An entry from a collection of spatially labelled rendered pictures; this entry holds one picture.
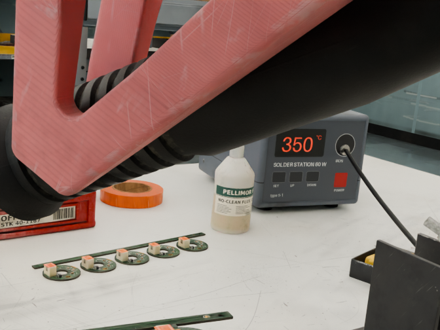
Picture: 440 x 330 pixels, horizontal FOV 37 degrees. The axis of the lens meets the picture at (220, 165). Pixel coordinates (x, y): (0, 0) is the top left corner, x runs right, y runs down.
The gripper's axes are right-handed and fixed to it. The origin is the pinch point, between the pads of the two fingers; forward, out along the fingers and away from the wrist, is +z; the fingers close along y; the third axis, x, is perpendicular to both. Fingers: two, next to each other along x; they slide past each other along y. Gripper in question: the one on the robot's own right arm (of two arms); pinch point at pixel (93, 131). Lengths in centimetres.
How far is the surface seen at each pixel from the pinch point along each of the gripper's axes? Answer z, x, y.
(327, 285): 13.1, 8.0, -32.0
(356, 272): 11.9, 9.1, -34.3
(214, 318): 8.3, 3.8, -11.1
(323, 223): 14.7, 5.3, -46.2
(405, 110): 70, 8, -569
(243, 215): 15.9, -0.3, -39.1
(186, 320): 8.8, 3.0, -10.4
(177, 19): 55, -94, -255
